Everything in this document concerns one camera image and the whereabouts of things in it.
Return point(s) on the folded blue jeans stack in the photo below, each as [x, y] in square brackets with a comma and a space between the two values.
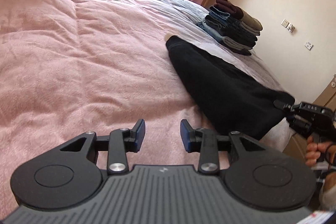
[219, 24]

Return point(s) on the black sweater with white collar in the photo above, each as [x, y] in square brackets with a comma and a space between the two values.
[230, 99]

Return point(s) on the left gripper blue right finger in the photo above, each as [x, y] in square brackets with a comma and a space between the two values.
[191, 138]

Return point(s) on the grey folded garment lower stack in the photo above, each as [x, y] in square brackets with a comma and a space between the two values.
[232, 44]

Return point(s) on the wall switch with plug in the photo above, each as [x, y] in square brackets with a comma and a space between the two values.
[289, 26]

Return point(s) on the white wall socket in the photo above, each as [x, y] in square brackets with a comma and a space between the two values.
[308, 46]

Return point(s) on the pink and blue duvet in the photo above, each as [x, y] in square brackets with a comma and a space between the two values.
[71, 66]

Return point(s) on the metal door handle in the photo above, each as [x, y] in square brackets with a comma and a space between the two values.
[333, 82]

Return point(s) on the person's right hand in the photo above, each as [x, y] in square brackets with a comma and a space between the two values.
[315, 150]

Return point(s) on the dark maroon folded garment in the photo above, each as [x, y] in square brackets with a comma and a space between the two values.
[226, 6]

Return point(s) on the beige folded garment on top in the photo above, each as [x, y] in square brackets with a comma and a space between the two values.
[251, 21]

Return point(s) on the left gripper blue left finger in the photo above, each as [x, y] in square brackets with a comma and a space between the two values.
[133, 138]

